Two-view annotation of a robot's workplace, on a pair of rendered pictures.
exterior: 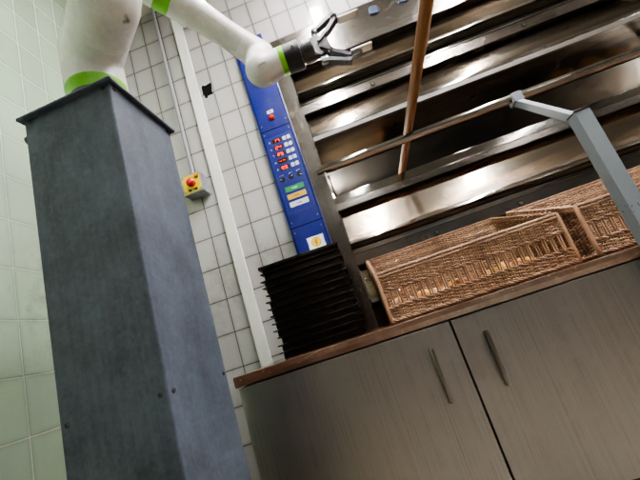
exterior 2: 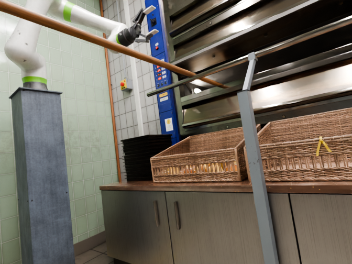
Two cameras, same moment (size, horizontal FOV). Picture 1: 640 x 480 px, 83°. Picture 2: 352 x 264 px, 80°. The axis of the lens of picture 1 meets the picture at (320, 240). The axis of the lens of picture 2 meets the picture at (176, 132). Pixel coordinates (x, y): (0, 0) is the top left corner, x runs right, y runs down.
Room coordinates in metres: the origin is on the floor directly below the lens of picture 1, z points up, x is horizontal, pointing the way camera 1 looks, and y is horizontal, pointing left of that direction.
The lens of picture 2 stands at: (0.07, -0.95, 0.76)
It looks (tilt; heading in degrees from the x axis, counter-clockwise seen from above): 5 degrees up; 32
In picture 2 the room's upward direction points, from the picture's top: 8 degrees counter-clockwise
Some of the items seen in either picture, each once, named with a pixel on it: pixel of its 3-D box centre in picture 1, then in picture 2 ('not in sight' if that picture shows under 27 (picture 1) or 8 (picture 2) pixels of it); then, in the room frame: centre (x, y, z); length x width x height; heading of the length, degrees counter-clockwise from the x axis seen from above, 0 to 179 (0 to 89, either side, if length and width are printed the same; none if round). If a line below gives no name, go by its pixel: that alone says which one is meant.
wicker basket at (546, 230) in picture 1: (450, 261); (208, 152); (1.29, -0.41, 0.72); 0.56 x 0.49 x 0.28; 85
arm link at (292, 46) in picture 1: (294, 57); (127, 37); (1.01, -0.11, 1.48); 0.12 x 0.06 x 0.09; 175
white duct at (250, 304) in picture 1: (218, 182); (135, 83); (1.59, 0.38, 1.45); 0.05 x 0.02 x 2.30; 85
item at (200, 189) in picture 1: (195, 186); (125, 85); (1.57, 0.48, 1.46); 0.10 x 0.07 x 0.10; 85
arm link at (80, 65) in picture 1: (94, 66); (33, 68); (0.69, 0.37, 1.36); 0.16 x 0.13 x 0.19; 45
